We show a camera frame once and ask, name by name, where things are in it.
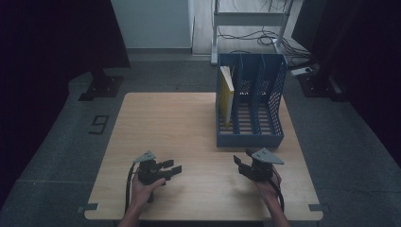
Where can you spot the dark curtain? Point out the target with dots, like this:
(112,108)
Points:
(47,47)
(362,47)

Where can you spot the white power strip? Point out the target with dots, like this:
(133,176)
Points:
(301,71)

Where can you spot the person's left hand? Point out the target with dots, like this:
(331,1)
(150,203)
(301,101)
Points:
(140,194)

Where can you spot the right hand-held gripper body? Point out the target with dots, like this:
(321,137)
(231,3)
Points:
(261,171)

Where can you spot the white metal stand frame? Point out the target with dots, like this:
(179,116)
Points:
(249,18)

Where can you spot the black stand base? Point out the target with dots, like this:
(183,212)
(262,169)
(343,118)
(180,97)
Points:
(102,88)
(318,88)

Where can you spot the person's right hand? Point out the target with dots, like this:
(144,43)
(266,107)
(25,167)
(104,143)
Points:
(269,189)

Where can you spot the white cabinet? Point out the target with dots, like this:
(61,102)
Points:
(154,23)

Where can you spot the yellow book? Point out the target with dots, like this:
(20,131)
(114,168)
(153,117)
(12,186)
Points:
(225,97)

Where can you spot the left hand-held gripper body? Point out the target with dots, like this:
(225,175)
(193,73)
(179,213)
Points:
(149,173)

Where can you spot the blue file rack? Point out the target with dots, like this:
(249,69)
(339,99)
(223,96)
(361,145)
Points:
(249,140)

